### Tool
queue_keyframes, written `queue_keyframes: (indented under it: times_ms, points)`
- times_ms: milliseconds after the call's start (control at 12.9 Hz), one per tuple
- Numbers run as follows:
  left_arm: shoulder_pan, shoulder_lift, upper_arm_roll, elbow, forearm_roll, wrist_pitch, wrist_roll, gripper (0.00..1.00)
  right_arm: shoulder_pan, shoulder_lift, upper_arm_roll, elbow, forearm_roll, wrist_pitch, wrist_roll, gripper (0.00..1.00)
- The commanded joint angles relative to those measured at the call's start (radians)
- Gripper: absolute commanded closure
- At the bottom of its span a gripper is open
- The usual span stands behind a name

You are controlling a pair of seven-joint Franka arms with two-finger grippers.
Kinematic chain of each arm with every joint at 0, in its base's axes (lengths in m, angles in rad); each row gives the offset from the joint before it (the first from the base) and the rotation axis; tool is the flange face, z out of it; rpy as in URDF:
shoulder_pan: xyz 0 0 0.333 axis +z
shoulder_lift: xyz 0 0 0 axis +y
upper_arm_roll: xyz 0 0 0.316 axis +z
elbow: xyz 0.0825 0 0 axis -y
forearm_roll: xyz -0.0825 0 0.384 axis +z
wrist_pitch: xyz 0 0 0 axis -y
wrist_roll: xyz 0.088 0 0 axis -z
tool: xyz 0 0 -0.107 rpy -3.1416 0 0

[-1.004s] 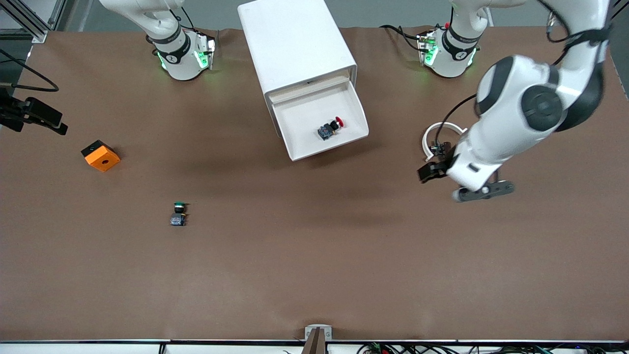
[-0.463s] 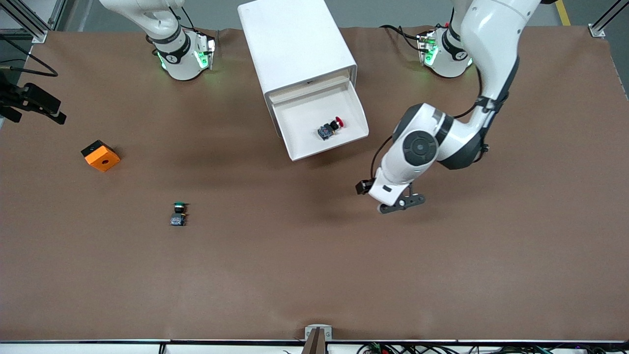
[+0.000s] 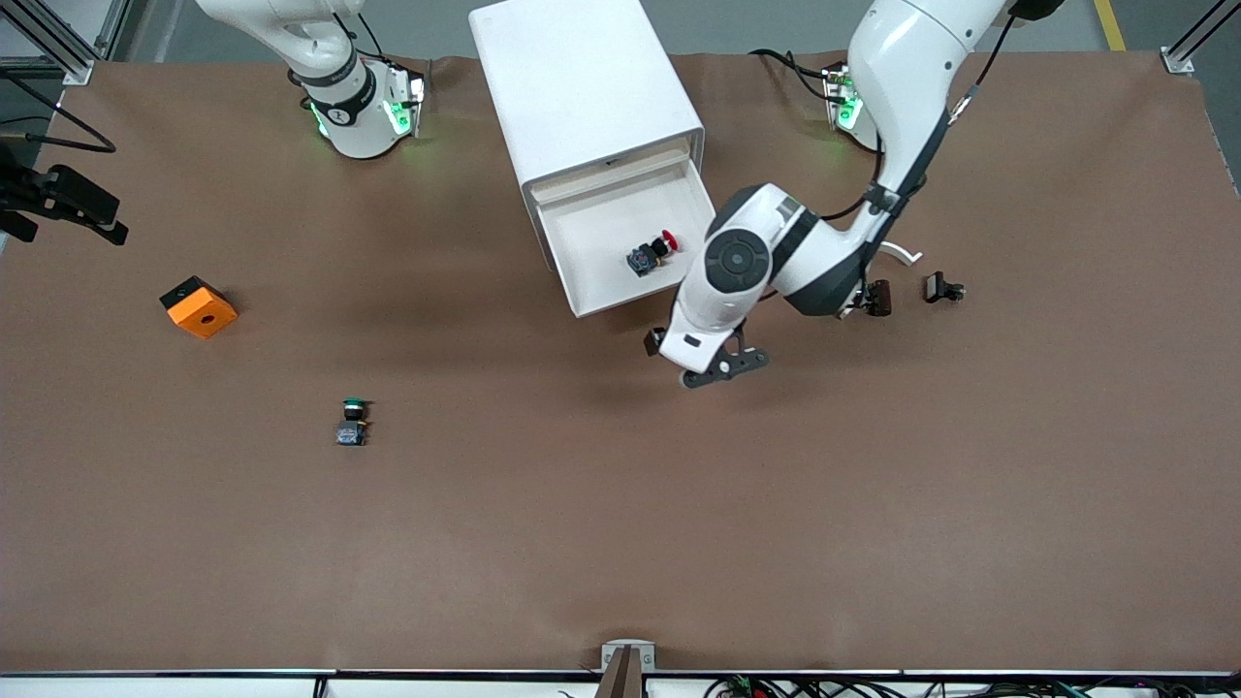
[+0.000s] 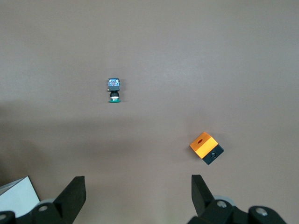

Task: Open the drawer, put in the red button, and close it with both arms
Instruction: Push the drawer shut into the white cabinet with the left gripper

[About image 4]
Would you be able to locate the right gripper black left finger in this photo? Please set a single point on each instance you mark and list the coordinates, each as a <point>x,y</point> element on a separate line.
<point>67,200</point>

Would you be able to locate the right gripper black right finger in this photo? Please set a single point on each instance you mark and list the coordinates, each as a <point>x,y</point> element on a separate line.
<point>203,200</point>

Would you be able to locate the white drawer cabinet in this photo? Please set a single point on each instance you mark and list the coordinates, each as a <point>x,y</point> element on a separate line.
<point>16,198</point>

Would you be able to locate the orange and black button box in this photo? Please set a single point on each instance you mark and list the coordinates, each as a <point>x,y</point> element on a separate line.
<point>203,144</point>

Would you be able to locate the green push button switch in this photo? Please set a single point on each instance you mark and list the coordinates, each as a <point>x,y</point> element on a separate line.
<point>114,85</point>

